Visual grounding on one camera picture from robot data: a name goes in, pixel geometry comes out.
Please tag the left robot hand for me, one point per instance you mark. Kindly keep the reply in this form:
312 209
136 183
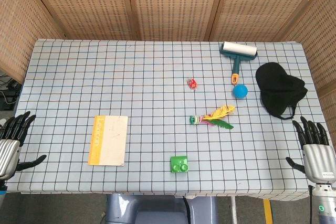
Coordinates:
9 148

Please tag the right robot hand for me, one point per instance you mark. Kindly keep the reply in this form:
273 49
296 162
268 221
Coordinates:
316 153

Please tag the colourful feather shuttlecock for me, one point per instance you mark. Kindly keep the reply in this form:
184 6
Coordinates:
211 118

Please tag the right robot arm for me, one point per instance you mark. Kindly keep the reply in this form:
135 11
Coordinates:
325 200

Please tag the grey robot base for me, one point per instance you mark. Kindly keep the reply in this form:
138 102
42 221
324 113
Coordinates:
157 209

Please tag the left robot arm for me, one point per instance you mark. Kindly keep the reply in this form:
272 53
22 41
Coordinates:
1 192

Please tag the black cap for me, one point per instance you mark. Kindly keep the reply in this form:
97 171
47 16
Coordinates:
279 87

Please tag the blue ball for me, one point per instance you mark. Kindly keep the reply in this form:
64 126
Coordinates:
240 91

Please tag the yellow Lexicon notebook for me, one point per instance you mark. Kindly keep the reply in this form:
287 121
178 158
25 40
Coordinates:
108 140

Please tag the teal lint roller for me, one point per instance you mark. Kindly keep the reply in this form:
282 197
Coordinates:
238 54

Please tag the blue checkered tablecloth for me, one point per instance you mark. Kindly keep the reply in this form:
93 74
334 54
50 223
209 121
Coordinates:
131 103

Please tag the green toy brick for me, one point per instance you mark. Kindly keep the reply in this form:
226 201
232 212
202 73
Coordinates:
179 164

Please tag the red candy wrapper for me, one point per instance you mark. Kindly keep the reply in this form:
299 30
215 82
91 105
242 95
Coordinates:
192 83

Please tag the wooden folding screen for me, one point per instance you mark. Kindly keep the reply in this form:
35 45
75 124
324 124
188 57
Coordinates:
168 3

